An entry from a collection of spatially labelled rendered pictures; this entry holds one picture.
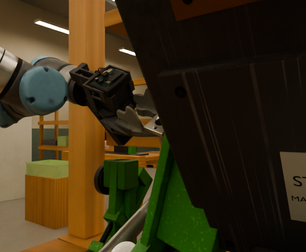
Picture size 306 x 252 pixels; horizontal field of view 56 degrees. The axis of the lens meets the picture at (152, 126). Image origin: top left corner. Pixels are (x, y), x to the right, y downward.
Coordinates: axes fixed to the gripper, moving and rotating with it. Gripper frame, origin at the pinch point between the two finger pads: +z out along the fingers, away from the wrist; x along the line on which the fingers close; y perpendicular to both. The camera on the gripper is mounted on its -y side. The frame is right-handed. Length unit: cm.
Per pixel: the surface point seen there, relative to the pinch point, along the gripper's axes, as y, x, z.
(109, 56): -465, 547, -732
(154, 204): 5.7, -14.7, 11.0
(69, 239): -52, -18, -35
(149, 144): -31.3, 15.6, -22.5
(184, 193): 6.8, -12.2, 13.5
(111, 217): -23.2, -11.5, -10.2
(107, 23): 5.2, 19.7, -31.3
